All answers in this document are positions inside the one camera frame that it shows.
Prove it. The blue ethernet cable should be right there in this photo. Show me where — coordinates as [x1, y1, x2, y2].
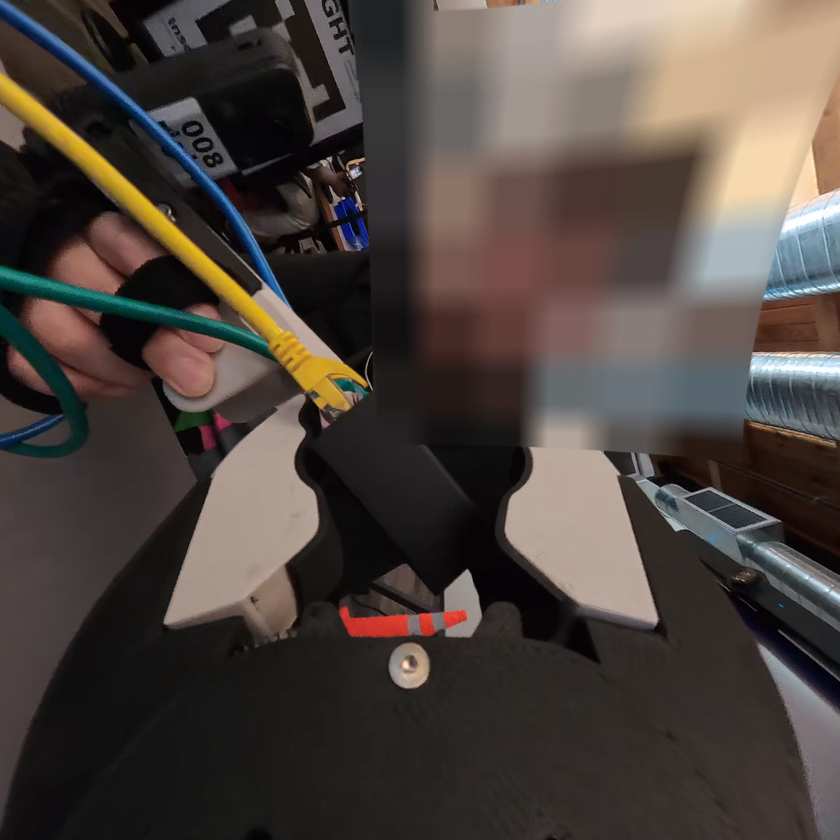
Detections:
[0, 0, 291, 452]

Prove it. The orange grey striped marker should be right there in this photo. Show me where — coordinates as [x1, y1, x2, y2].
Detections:
[339, 607, 469, 639]

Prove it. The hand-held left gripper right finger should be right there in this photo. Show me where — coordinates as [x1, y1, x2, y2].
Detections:
[493, 448, 660, 631]

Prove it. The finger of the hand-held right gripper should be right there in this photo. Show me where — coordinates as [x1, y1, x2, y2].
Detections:
[162, 354, 309, 424]
[220, 285, 370, 395]

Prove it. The black network switch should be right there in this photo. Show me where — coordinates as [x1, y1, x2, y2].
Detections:
[307, 394, 481, 593]

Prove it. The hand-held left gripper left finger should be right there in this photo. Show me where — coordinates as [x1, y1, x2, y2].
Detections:
[162, 394, 345, 647]

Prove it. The yellow ethernet cable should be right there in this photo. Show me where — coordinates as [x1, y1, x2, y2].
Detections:
[0, 69, 368, 416]

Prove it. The ribbed silver air duct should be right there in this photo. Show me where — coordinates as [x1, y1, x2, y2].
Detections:
[745, 351, 840, 442]
[761, 190, 840, 303]

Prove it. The person's right hand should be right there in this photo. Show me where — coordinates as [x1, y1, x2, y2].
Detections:
[0, 213, 225, 403]

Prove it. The green ethernet cable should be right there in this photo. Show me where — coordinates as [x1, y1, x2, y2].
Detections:
[0, 266, 284, 459]

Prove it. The metal rail with pipe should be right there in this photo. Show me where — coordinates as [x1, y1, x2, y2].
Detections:
[653, 482, 840, 660]

